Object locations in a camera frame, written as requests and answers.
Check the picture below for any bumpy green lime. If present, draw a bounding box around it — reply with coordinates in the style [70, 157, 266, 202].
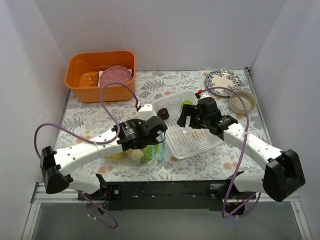
[181, 100, 193, 109]

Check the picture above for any white radish with leaves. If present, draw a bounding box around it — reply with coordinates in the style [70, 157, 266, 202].
[126, 149, 144, 164]

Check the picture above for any green avocado half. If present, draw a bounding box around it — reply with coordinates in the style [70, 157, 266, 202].
[140, 144, 159, 165]

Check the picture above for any clear zip top bag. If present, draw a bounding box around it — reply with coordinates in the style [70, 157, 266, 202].
[104, 134, 166, 166]

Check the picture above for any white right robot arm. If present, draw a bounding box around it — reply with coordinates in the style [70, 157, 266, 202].
[177, 97, 306, 202]

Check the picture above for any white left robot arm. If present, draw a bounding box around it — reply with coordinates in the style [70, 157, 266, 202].
[40, 116, 168, 200]

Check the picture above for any white perforated plastic basket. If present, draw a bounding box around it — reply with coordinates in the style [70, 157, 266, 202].
[152, 90, 222, 159]

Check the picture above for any blue floral ceramic plate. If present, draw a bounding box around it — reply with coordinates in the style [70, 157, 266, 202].
[205, 69, 242, 97]

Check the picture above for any beige ceramic bowl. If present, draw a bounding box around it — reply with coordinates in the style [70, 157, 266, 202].
[228, 90, 257, 115]

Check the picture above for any pink polka dot plate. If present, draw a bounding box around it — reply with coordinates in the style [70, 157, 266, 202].
[99, 66, 133, 87]

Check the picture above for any orange dish rack insert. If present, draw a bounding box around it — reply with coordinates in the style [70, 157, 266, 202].
[78, 71, 100, 88]

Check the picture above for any orange plastic tub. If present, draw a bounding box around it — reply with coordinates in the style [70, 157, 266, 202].
[65, 50, 136, 103]

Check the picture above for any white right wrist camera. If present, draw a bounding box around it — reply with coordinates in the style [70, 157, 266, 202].
[195, 90, 210, 101]

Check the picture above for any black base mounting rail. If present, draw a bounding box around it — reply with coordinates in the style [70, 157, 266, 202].
[77, 179, 251, 213]

